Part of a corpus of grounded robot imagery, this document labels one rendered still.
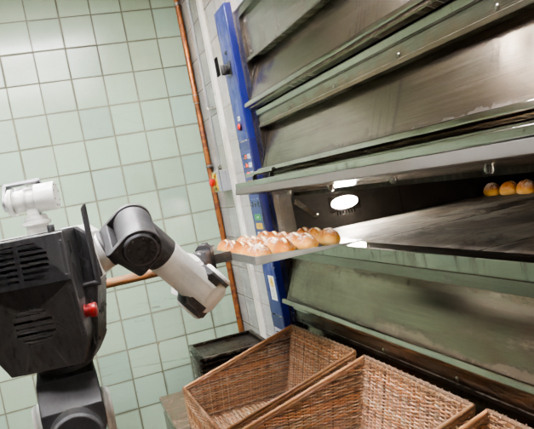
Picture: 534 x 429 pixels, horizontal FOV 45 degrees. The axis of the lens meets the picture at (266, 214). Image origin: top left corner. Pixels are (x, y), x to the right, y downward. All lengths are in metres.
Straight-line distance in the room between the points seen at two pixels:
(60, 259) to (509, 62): 0.94
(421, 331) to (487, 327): 0.26
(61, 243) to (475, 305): 0.90
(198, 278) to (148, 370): 1.88
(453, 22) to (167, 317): 2.39
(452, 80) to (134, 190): 2.21
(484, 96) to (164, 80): 2.35
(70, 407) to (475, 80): 1.06
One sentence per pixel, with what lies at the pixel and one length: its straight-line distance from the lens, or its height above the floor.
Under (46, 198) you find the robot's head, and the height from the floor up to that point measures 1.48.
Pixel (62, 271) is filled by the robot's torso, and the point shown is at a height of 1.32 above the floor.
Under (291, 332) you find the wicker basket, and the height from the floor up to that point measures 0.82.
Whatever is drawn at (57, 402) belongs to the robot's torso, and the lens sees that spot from 1.49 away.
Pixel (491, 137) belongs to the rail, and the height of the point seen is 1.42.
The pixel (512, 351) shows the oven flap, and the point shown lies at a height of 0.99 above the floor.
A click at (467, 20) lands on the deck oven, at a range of 1.35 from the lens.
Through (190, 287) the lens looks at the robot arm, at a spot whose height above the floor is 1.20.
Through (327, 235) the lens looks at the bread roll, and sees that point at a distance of 2.03.
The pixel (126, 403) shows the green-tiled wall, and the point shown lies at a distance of 3.46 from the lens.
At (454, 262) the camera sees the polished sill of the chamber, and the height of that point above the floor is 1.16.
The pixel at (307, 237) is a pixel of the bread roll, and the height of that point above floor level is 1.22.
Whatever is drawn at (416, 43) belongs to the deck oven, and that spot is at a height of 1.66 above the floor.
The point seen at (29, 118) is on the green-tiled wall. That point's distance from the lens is 3.35.
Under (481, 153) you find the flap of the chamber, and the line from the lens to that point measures 1.10.
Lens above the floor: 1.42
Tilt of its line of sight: 3 degrees down
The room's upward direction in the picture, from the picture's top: 11 degrees counter-clockwise
